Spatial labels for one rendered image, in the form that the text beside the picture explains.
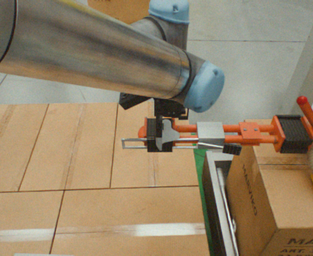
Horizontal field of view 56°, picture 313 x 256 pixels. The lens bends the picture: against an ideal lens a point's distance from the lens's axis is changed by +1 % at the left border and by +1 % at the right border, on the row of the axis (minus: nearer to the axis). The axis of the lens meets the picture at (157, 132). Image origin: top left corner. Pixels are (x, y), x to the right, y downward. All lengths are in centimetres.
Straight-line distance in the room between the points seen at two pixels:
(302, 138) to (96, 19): 66
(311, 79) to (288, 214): 134
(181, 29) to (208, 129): 32
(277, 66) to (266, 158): 234
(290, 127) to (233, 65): 231
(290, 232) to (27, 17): 78
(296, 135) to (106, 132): 100
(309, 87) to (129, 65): 187
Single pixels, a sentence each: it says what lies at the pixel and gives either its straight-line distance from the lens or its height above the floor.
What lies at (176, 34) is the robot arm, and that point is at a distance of 57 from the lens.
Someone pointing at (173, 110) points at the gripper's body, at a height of 119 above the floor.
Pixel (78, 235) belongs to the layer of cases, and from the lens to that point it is 126.
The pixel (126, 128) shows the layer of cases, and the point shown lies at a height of 54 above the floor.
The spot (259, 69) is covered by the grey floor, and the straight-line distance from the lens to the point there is 313.
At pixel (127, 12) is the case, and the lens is 222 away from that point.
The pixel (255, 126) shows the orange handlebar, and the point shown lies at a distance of 83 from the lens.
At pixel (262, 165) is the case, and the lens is 94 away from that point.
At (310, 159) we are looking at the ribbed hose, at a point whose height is 103.
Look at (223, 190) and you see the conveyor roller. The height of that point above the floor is 55.
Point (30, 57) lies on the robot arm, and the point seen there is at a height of 153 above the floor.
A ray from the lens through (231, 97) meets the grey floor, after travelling 270.
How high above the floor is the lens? 165
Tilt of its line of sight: 46 degrees down
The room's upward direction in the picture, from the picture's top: straight up
